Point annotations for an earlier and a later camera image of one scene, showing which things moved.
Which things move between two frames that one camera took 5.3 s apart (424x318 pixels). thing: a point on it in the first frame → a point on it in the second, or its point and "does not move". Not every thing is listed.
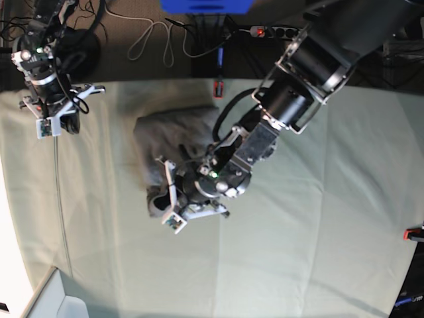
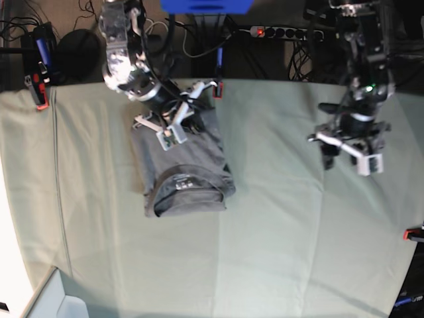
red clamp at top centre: x=218 y=85 does not move
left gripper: x=52 y=93 → x=165 y=101
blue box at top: x=207 y=6 does not move
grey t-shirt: x=177 y=135 does not move
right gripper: x=186 y=179 → x=354 y=126
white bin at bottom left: x=49 y=300 does not move
